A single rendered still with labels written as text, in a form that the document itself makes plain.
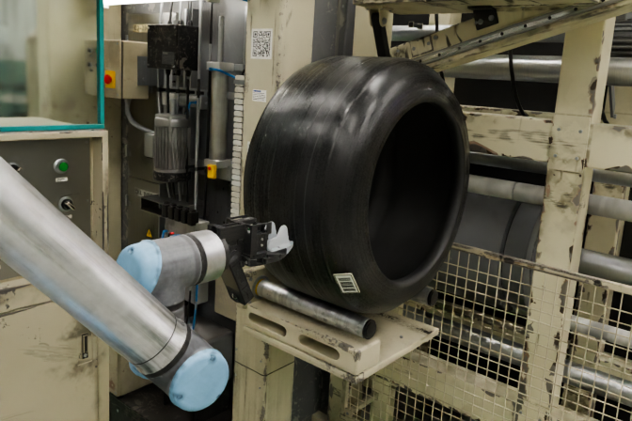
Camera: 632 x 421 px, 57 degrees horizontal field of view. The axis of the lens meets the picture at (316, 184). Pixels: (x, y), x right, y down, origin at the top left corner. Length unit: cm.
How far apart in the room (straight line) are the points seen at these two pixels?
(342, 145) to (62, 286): 59
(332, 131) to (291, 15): 46
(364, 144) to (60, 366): 101
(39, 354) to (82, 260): 92
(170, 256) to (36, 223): 28
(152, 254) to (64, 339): 78
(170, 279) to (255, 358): 77
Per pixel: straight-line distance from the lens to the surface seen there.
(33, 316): 163
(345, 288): 122
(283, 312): 147
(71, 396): 178
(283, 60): 149
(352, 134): 114
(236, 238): 107
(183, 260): 97
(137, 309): 81
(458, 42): 165
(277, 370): 173
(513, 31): 158
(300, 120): 120
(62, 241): 76
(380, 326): 158
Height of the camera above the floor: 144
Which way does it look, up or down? 10 degrees down
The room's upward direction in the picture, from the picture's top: 3 degrees clockwise
